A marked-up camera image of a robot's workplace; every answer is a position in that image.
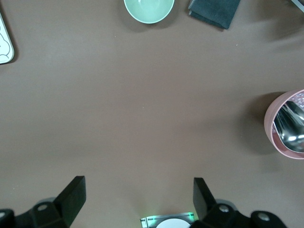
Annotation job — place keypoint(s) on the pink bowl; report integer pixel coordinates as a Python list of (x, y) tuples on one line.
[(270, 126)]

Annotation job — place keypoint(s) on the light green bowl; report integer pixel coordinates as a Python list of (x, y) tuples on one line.
[(148, 10)]

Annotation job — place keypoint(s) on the brown table mat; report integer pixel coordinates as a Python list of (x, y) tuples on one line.
[(142, 107)]

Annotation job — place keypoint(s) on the cream tray with bear print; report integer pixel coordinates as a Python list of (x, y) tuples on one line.
[(6, 40)]

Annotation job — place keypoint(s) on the dark grey folded cloth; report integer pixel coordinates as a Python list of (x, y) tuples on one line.
[(213, 12)]

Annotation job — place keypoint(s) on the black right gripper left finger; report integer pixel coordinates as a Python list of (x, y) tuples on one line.
[(70, 199)]

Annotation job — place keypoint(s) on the metal scoop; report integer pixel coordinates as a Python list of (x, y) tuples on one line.
[(291, 128)]

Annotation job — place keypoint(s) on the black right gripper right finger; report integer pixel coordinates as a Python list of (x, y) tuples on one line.
[(204, 204)]

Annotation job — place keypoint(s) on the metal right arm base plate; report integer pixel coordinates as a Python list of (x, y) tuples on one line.
[(148, 219)]

